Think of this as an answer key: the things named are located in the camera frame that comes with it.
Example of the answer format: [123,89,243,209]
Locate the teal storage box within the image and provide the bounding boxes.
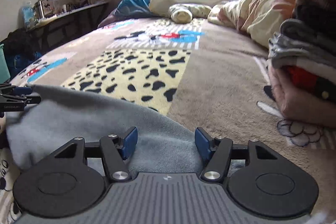
[0,44,10,84]

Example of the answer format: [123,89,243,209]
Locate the grey fleece sweatpants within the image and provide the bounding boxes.
[5,85,203,176]

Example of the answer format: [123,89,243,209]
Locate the brown Mickey Mouse blanket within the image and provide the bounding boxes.
[1,19,335,223]

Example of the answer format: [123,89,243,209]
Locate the dark side shelf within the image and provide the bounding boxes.
[27,1,108,53]

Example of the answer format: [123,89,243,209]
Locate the blue satin pillow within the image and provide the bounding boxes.
[113,0,155,19]

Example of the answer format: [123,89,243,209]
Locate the cream rolled bolster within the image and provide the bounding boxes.
[168,4,193,24]

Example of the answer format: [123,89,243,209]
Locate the pile of folded clothes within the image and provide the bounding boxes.
[268,0,335,127]

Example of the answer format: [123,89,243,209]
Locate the pink cream floral pillow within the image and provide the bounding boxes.
[207,0,295,48]

